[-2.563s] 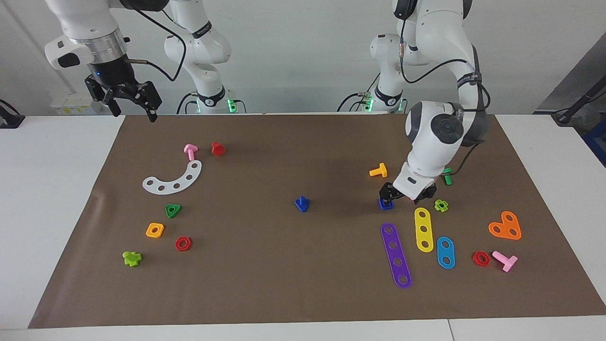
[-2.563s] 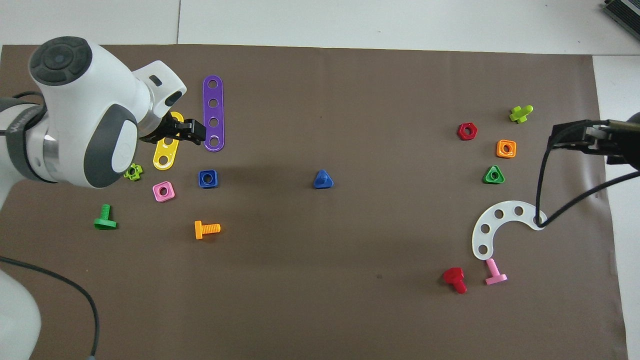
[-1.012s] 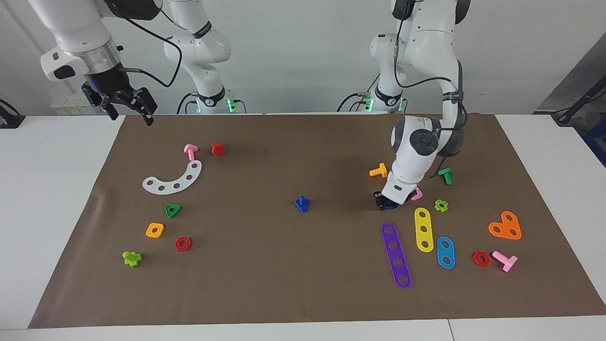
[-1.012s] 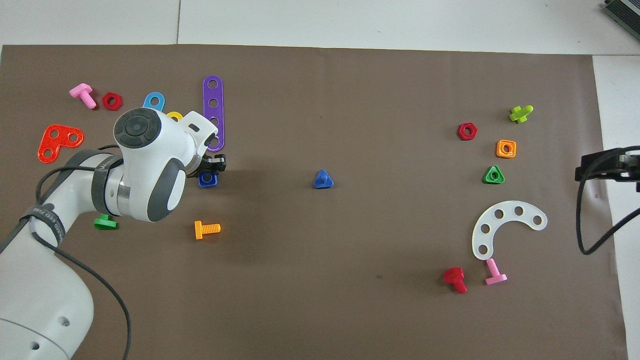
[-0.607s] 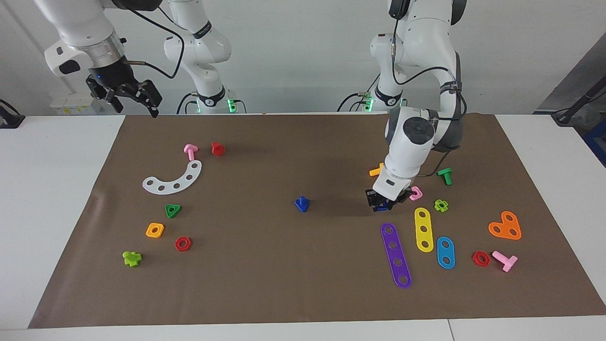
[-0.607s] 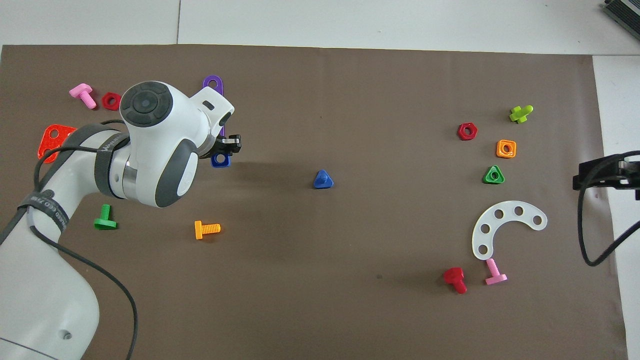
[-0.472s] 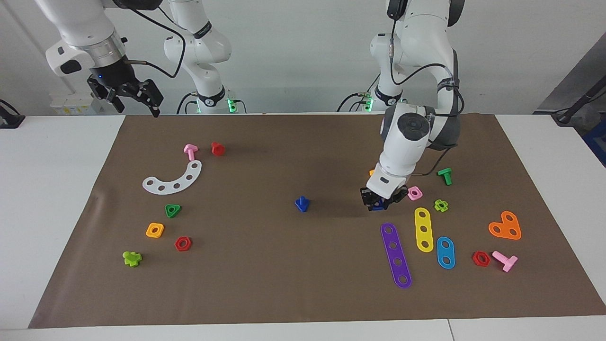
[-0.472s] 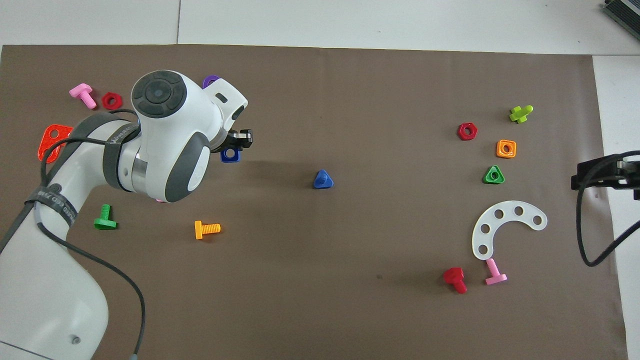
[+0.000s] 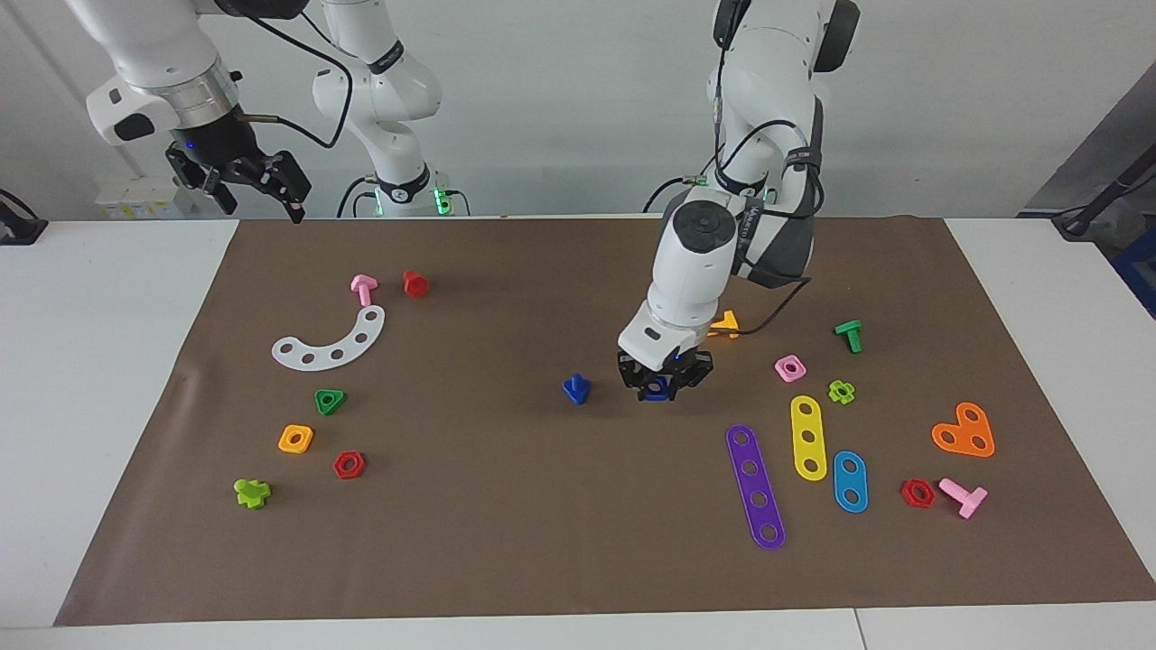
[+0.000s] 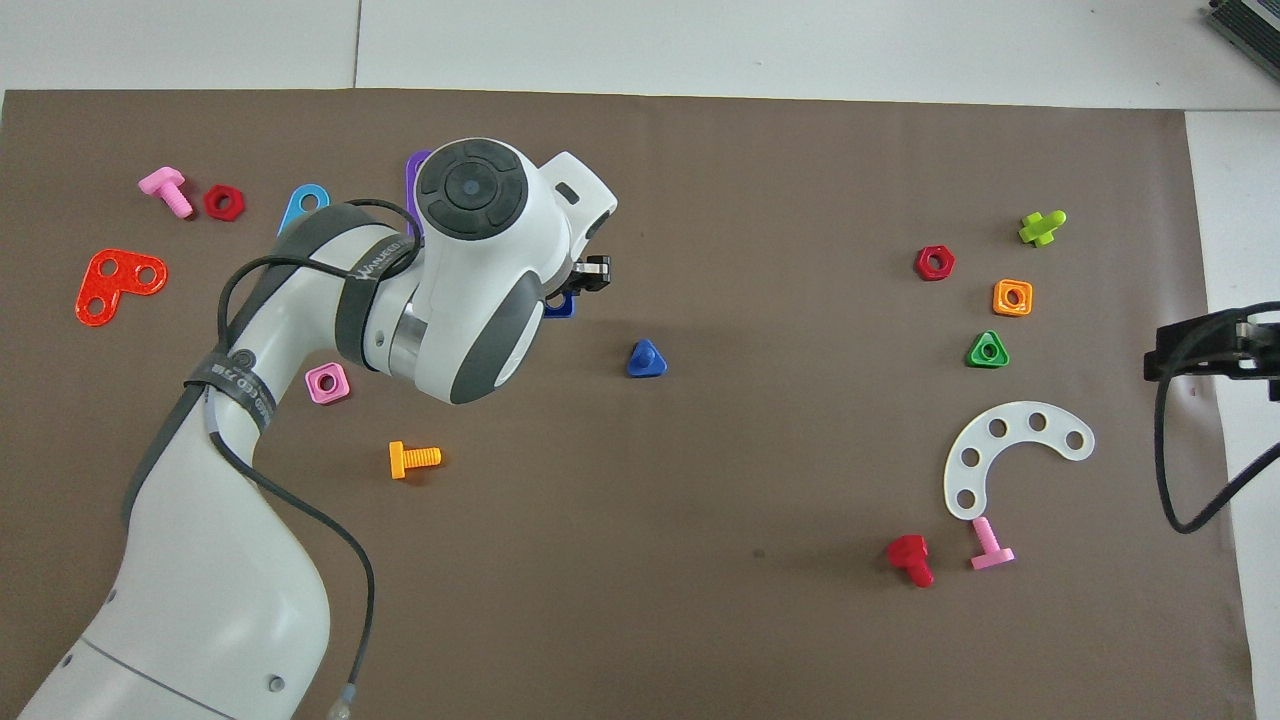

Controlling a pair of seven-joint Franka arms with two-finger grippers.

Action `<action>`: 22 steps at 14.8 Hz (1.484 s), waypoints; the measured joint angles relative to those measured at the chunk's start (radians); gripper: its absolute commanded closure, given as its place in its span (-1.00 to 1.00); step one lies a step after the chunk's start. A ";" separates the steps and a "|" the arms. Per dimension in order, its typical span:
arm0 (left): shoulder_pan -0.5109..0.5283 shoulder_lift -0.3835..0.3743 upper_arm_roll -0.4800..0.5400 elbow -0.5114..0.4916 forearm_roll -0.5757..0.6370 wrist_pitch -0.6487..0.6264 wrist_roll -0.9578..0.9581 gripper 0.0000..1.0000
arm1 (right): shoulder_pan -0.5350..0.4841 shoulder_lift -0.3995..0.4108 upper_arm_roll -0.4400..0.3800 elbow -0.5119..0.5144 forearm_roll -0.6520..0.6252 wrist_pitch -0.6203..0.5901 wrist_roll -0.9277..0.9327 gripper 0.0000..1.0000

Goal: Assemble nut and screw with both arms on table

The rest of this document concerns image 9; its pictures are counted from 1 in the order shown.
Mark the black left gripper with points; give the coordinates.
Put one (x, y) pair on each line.
(691, 366)

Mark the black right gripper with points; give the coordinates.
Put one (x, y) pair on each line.
(230, 149)

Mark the blue square nut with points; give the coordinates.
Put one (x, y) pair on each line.
(658, 394)

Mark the blue plastic screw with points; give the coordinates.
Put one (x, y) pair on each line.
(576, 390)

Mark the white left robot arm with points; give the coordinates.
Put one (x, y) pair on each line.
(695, 271)

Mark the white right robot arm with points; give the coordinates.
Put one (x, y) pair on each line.
(379, 90)

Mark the orange plastic screw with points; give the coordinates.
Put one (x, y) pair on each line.
(728, 323)

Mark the pink square nut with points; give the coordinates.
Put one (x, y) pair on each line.
(780, 371)

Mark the pink plastic screw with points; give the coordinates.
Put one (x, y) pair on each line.
(964, 496)
(364, 289)

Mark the lime green flower nut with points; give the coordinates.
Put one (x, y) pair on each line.
(834, 394)

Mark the red plastic screw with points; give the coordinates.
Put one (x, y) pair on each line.
(415, 284)

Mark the green plastic screw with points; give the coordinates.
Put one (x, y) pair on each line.
(850, 335)

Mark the green triangle nut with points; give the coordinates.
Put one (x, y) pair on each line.
(339, 397)

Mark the orange square nut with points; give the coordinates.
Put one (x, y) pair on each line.
(284, 442)

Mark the red hexagon nut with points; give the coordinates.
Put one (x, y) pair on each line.
(907, 495)
(339, 468)

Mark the lime green cross-head screw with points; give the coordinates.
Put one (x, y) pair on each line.
(251, 493)

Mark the white background box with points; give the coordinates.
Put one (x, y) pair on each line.
(135, 194)

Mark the purple four-hole strip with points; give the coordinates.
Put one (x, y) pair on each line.
(755, 483)

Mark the brown table mat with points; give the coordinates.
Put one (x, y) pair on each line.
(578, 506)

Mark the yellow three-hole strip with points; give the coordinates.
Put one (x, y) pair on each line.
(807, 424)

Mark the white curved five-hole strip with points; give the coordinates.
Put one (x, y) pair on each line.
(322, 357)

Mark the blue two-hole strip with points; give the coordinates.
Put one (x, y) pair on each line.
(850, 481)

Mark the black table clamp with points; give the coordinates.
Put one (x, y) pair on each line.
(18, 230)

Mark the orange heart three-hole plate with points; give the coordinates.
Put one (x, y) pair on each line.
(964, 433)

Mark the black stand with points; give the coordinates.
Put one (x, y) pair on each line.
(1079, 221)

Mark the blue background object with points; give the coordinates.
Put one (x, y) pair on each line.
(1142, 271)

